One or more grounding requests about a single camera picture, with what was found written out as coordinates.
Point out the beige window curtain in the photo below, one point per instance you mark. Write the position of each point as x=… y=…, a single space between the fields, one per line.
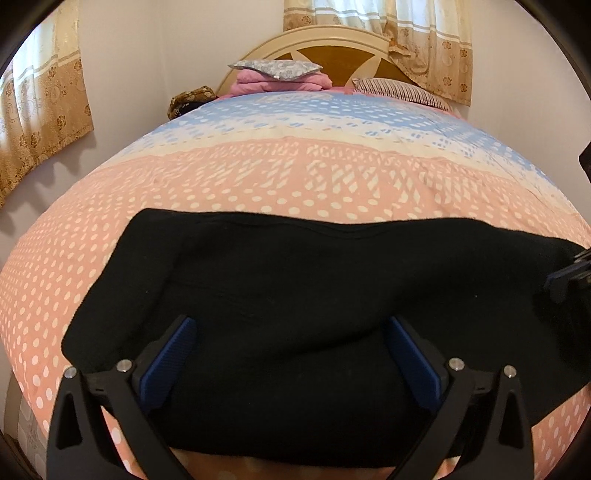
x=430 y=41

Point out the brown patterned bag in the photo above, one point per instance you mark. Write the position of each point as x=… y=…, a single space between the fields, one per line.
x=189 y=100

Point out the polka dot bed cover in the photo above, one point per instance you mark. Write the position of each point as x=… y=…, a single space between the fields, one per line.
x=343 y=158

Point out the grey patterned pillow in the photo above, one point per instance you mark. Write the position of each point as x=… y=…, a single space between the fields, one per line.
x=283 y=70

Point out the cream wooden headboard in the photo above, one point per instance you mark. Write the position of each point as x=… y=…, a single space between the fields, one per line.
x=345 y=53

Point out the black pants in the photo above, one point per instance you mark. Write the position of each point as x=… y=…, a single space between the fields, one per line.
x=294 y=358

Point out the pink folded blanket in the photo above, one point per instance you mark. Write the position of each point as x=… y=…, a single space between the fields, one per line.
x=252 y=82

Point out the beige side curtain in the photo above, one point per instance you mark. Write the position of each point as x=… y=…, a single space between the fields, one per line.
x=44 y=104

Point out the striped pillow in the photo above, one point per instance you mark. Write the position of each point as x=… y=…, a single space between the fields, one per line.
x=399 y=90

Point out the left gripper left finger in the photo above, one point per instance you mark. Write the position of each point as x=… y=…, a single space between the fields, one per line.
x=80 y=445

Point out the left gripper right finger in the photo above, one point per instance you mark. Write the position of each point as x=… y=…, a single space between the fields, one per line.
x=479 y=415

